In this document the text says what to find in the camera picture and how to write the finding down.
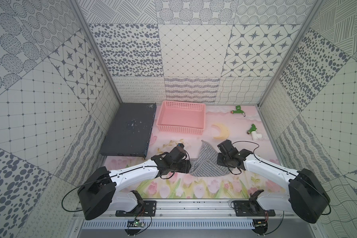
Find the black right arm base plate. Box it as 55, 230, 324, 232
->
230, 200, 276, 217

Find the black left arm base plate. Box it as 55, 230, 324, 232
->
116, 200, 157, 217

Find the green tap with brass thread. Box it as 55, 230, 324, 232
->
247, 124, 257, 134

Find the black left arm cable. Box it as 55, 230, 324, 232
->
61, 165, 155, 213

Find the grey striped square dishcloth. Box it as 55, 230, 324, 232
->
189, 141, 230, 177

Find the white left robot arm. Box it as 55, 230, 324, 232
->
77, 143, 191, 220

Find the white plastic pipe elbow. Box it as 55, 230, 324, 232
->
251, 131, 263, 141

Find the small green circuit board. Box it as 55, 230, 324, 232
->
127, 219, 145, 229

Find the green tap with silver nozzle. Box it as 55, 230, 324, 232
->
231, 105, 246, 117

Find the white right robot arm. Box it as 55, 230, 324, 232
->
217, 139, 330, 224

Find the pink perforated plastic basket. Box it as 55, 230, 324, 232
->
156, 100, 206, 135

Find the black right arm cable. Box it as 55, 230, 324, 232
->
231, 140, 331, 215

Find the blue network switch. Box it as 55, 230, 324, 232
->
100, 103, 157, 159

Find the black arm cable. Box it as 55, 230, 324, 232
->
61, 165, 155, 213
231, 140, 331, 215

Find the aluminium mounting rail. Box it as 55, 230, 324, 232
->
84, 199, 286, 220

